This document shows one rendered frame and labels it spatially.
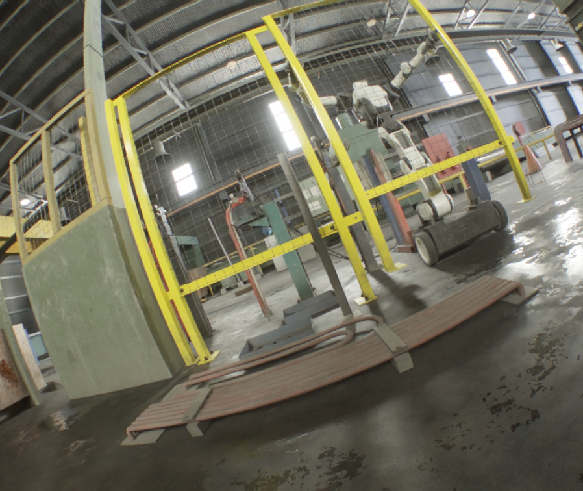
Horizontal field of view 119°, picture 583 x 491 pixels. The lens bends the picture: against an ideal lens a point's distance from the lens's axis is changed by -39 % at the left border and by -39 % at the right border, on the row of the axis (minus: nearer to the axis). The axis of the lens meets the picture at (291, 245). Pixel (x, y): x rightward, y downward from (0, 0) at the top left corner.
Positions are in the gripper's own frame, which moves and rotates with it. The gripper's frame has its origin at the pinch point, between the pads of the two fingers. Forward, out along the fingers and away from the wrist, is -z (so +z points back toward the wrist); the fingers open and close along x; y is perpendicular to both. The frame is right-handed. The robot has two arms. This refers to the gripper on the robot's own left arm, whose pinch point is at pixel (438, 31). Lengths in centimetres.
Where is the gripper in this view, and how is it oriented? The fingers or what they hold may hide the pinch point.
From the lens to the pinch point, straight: 233.8
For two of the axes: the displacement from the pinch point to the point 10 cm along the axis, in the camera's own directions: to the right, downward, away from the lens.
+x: -9.2, 3.8, 0.4
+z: 0.5, 0.0, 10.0
